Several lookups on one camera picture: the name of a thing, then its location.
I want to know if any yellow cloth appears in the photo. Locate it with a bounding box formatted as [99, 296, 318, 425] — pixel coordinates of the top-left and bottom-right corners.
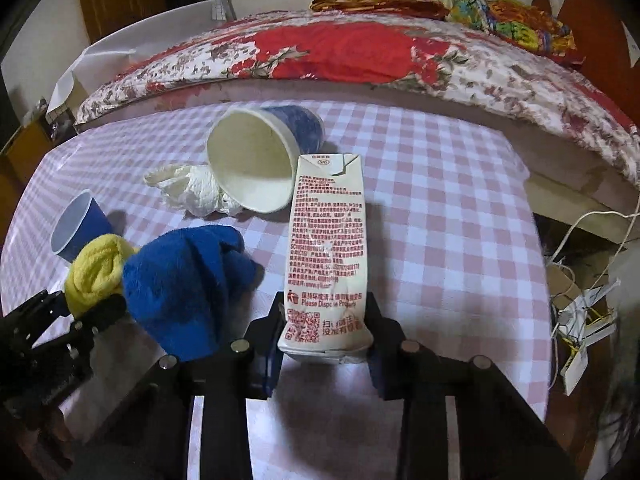
[64, 234, 140, 320]

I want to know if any small blue paper cup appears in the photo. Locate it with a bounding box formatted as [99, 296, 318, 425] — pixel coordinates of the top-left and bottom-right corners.
[50, 188, 115, 265]

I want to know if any white red-print milk carton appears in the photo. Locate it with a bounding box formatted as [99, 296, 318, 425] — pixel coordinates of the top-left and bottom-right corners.
[278, 154, 373, 364]

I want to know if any blue cloth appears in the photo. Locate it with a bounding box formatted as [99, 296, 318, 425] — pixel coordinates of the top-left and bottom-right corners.
[122, 224, 257, 361]

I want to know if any white tissue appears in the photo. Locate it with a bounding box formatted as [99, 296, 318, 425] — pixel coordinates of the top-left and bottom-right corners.
[143, 164, 243, 218]

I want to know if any large blue white paper cup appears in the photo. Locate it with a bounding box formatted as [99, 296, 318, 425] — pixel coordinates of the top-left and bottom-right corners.
[206, 105, 324, 214]

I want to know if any pink checkered tablecloth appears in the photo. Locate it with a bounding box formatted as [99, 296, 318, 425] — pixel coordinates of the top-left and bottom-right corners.
[1, 102, 551, 479]

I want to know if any white router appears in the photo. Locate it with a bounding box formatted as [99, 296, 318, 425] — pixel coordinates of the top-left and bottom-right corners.
[555, 278, 620, 396]

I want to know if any white bed footboard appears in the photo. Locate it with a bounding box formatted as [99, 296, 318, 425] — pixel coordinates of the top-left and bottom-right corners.
[47, 0, 235, 117]

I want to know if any floral red bed quilt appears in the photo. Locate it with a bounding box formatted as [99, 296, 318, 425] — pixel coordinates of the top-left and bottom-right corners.
[76, 11, 639, 185]

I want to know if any colourful patterned pillow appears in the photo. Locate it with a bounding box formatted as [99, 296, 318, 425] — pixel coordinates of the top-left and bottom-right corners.
[446, 0, 585, 66]

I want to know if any yellow red folded blanket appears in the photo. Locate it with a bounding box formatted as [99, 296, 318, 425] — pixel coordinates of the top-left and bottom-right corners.
[309, 0, 449, 20]

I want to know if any red heart headboard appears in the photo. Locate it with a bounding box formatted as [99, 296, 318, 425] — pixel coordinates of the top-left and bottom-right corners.
[544, 0, 639, 129]

